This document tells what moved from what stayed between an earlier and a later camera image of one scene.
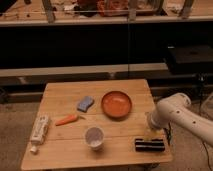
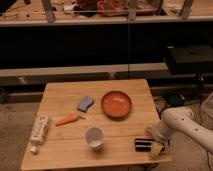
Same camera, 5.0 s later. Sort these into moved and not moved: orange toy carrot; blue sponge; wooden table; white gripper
Moved: white gripper
Not moved: blue sponge; wooden table; orange toy carrot
